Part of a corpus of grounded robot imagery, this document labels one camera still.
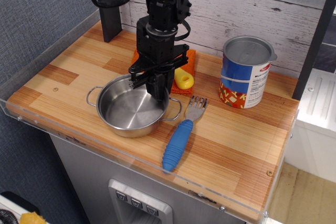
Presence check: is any orange folded cloth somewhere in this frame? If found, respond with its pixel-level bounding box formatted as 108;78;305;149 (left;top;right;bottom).
131;48;197;96

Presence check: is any small metal pot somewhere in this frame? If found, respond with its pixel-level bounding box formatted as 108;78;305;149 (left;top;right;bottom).
86;74;182;138

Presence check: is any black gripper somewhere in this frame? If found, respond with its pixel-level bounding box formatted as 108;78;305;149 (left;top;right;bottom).
129;15;190;101

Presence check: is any clear acrylic edge guard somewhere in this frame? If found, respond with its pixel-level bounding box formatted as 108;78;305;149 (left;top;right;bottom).
5;13;298;223

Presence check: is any blue labelled can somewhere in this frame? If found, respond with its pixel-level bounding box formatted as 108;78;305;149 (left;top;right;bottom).
218;35;277;109

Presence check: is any grey toy fridge cabinet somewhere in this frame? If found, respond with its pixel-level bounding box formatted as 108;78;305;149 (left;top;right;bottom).
51;135;243;223

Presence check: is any yellow handled toy knife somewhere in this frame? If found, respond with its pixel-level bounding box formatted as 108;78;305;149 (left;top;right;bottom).
174;68;194;90

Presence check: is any yellow object bottom left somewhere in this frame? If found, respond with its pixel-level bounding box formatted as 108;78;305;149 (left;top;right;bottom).
19;212;47;224

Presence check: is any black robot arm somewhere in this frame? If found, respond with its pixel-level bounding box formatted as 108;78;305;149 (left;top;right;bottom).
129;0;192;101

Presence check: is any white toy sink unit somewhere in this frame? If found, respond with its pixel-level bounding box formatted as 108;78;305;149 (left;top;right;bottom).
285;69;335;182

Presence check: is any blue handled fork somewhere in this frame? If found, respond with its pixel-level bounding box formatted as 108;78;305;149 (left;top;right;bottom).
162;96;208;172

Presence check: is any dark vertical post right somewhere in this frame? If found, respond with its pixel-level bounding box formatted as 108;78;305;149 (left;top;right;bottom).
292;0;335;100

